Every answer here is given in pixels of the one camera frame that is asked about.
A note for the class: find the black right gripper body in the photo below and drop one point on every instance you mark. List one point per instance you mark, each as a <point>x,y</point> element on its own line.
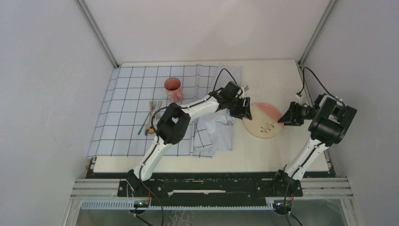
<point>304,113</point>

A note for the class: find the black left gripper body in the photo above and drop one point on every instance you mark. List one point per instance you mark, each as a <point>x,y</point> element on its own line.
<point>236,107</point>

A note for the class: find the cream pink branch plate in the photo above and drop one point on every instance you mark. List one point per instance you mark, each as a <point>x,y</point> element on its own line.
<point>264,123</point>

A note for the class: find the pink patterned mug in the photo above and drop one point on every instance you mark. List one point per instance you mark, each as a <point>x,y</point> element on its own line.
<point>174,90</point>

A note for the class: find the metal cutlery piece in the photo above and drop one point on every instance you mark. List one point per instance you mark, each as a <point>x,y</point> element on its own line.
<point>158,105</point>

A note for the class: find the white checked tablecloth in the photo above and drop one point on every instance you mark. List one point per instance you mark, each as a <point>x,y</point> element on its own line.
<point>126,105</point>

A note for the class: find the iridescent rainbow fork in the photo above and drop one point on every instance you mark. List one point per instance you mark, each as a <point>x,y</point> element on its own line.
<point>144,123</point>

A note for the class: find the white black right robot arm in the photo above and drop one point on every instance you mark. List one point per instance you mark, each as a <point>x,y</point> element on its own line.
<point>330,118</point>

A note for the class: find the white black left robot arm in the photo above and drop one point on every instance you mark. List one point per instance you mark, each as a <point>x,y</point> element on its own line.
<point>173,124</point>

